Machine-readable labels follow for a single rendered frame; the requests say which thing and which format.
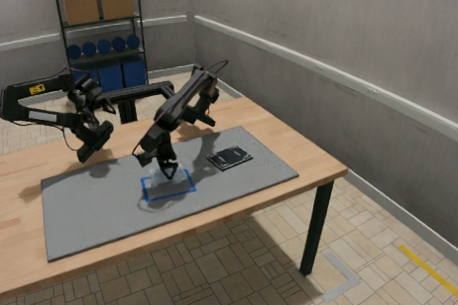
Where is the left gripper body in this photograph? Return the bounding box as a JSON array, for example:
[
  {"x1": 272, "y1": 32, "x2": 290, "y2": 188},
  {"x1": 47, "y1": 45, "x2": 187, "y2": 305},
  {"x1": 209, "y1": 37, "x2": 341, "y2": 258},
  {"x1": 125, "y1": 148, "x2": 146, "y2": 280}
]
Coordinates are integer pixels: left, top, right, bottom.
[{"x1": 138, "y1": 139, "x2": 176, "y2": 168}]

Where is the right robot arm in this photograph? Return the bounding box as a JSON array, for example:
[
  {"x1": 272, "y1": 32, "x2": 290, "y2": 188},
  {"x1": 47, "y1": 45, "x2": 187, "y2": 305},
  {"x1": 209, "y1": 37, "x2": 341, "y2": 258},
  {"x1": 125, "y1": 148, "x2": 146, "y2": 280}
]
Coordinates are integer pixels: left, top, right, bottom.
[{"x1": 0, "y1": 74, "x2": 110, "y2": 160}]

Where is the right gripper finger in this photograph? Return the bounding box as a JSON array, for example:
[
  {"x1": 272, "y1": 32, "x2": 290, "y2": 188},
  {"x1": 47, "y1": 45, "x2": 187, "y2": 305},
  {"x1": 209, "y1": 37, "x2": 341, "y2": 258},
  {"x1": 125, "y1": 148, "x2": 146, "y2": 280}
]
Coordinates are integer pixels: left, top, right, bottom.
[
  {"x1": 81, "y1": 108, "x2": 100, "y2": 125},
  {"x1": 102, "y1": 96, "x2": 116, "y2": 115}
]

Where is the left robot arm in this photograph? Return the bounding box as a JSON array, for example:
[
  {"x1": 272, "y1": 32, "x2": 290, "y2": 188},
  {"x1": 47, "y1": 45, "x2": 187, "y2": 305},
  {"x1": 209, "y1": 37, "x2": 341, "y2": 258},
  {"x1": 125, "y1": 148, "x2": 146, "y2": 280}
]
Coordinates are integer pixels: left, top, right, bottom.
[{"x1": 140, "y1": 62, "x2": 220, "y2": 153}]

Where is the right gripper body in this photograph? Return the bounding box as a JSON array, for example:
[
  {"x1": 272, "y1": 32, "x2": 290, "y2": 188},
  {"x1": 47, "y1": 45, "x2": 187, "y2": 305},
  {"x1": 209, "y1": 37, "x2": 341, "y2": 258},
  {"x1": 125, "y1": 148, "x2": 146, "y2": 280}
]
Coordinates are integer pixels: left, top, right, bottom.
[{"x1": 75, "y1": 82, "x2": 106, "y2": 122}]

